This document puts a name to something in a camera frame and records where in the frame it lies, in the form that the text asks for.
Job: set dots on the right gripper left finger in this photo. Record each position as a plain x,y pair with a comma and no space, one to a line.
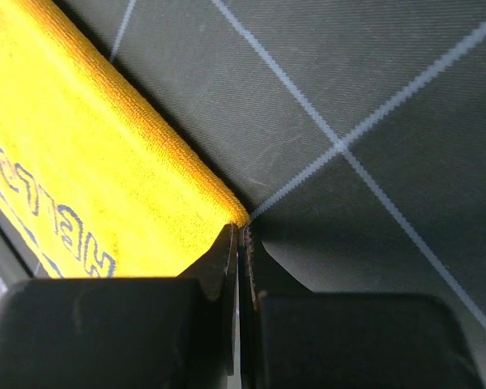
163,332

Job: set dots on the blue yellow patterned towel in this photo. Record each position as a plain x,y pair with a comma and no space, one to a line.
91,176

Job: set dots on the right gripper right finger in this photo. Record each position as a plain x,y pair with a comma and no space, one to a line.
292,337

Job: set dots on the black grid mat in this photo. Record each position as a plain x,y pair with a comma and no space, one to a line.
353,133

